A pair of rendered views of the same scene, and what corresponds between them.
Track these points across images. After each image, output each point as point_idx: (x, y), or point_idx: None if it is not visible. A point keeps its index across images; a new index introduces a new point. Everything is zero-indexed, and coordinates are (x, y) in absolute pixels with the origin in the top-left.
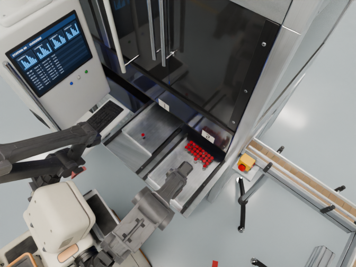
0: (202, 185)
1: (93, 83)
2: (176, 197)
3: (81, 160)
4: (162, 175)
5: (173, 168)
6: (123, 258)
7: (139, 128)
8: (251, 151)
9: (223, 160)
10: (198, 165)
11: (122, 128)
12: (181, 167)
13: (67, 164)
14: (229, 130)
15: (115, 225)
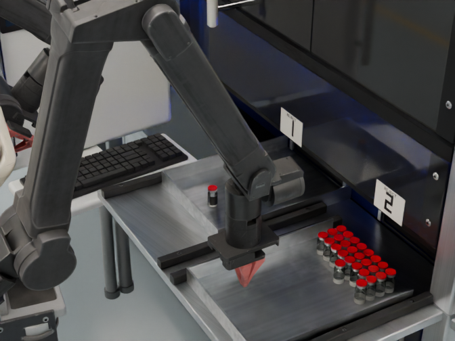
0: (338, 329)
1: (133, 72)
2: (250, 339)
3: (35, 116)
4: (229, 285)
5: (268, 279)
6: (39, 241)
7: (210, 185)
8: None
9: (426, 291)
10: (347, 289)
11: (163, 170)
12: (273, 160)
13: (2, 96)
14: (439, 145)
15: (50, 298)
